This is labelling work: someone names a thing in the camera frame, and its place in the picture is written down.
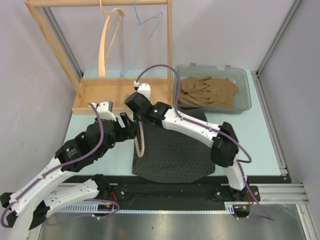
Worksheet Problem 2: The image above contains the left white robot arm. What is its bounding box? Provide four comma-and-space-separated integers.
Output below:
0, 113, 138, 230

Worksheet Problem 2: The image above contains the white slotted cable duct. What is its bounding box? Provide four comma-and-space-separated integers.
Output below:
58, 202, 249, 215

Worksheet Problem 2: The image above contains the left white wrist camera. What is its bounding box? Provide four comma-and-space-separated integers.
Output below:
89, 99, 117, 122

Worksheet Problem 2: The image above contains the wooden clothes rack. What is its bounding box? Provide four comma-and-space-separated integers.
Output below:
24, 0, 172, 115

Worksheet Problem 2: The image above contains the left aluminium frame post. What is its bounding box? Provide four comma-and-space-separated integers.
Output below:
41, 7, 84, 80

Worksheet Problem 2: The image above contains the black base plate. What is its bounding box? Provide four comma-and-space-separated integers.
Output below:
59, 174, 261, 219

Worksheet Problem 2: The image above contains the dark grey dotted skirt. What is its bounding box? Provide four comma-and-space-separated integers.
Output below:
132, 121, 216, 184

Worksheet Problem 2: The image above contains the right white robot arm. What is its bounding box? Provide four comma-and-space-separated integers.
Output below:
124, 92, 252, 201

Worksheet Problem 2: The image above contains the light wooden hanger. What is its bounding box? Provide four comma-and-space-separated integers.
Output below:
98, 0, 125, 77

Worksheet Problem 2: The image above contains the clear plastic bin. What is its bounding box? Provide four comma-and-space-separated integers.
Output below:
173, 64, 252, 114

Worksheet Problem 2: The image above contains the white rounded object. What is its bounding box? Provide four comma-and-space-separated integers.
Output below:
8, 204, 36, 240

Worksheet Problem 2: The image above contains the blue wire hanger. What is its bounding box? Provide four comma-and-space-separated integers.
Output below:
120, 0, 163, 77

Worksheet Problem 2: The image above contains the aluminium frame post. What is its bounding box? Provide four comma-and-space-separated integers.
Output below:
41, 7, 84, 80
255, 0, 303, 77

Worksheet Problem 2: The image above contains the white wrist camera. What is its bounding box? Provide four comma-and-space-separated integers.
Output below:
133, 81, 151, 101
89, 99, 117, 122

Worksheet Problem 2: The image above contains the right aluminium frame post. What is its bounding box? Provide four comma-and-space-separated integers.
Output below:
255, 0, 303, 77

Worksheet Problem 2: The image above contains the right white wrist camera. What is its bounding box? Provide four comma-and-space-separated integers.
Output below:
133, 81, 151, 101

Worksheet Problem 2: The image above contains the tan cloth garment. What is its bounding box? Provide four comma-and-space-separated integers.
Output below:
178, 76, 239, 108

